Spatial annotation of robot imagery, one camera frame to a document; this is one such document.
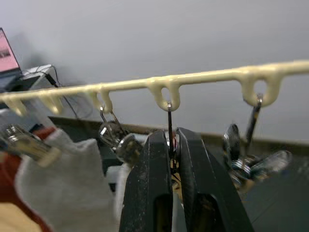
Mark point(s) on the silver laptop stand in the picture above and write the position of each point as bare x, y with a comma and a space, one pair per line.
36, 72

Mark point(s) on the metal clothes clip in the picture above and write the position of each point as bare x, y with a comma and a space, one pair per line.
113, 137
170, 120
251, 166
29, 146

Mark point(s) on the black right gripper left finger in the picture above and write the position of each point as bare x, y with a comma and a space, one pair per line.
149, 183

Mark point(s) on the laptop with pink screen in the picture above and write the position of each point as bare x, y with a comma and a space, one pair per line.
6, 53

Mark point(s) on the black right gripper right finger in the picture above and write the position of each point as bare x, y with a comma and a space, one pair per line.
210, 191

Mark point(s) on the grey sock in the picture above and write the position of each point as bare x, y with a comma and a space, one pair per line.
70, 183

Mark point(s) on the cream plastic clip hanger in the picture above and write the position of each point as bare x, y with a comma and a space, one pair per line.
200, 75

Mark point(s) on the red and cream sock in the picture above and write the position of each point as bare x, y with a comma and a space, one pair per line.
10, 191

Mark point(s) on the white sock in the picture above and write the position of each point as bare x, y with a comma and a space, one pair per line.
120, 177

